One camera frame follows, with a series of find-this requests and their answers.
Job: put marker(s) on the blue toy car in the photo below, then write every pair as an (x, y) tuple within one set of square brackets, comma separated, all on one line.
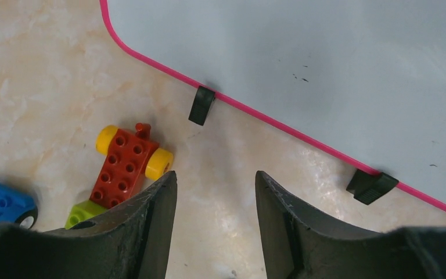
[(17, 207)]

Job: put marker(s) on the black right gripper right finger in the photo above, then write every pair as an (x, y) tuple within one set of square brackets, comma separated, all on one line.
[(301, 241)]

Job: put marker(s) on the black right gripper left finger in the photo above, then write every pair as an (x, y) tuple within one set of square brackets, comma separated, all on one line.
[(130, 240)]

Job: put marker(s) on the red yellow toy brick car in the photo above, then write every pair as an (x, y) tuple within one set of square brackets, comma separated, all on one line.
[(131, 156)]

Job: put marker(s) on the black whiteboard foot clip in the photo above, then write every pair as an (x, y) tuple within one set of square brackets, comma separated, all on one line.
[(367, 188), (201, 105)]

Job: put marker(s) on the pink-framed whiteboard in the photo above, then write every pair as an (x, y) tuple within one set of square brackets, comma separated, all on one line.
[(364, 81)]

